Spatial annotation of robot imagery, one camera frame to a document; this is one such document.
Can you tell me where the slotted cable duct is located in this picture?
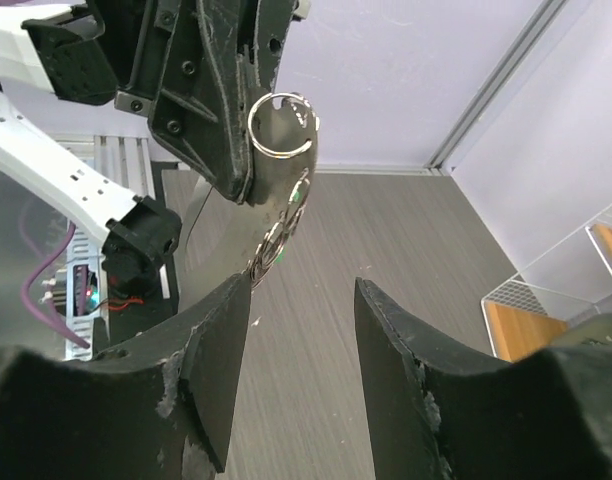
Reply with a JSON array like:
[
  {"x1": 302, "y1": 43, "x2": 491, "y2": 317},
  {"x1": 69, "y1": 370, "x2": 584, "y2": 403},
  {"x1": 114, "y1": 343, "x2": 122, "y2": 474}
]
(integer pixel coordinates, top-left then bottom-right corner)
[{"x1": 59, "y1": 136, "x2": 155, "y2": 361}]

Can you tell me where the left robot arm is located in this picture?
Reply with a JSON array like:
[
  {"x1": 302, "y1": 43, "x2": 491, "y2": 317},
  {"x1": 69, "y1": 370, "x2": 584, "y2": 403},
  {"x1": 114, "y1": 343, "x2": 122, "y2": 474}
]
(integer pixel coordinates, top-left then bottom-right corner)
[{"x1": 0, "y1": 1, "x2": 298, "y2": 298}]

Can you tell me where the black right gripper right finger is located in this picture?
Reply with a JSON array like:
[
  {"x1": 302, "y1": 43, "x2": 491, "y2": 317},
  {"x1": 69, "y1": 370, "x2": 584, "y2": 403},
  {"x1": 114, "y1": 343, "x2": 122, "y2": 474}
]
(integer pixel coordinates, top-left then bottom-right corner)
[{"x1": 354, "y1": 278, "x2": 612, "y2": 479}]

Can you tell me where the key with green tag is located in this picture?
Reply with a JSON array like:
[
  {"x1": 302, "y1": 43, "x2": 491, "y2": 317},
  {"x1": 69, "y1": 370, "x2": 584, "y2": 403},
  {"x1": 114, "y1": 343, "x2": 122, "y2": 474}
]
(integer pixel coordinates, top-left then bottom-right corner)
[{"x1": 274, "y1": 172, "x2": 311, "y2": 262}]

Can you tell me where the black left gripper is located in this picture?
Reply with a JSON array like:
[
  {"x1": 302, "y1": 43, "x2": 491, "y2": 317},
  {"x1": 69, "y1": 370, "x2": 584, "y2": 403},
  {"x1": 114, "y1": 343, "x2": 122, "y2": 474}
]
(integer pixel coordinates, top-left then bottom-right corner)
[{"x1": 85, "y1": 1, "x2": 291, "y2": 203}]

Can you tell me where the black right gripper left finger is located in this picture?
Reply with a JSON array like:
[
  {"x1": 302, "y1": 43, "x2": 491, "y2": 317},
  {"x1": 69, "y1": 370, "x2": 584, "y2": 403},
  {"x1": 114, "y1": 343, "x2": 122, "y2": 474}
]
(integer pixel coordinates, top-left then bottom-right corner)
[{"x1": 0, "y1": 274, "x2": 251, "y2": 479}]

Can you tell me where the white wire shelf rack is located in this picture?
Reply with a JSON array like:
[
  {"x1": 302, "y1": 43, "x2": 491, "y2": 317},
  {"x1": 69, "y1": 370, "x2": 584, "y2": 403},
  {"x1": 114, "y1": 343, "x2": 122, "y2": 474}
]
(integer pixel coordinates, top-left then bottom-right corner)
[{"x1": 481, "y1": 203, "x2": 612, "y2": 361}]

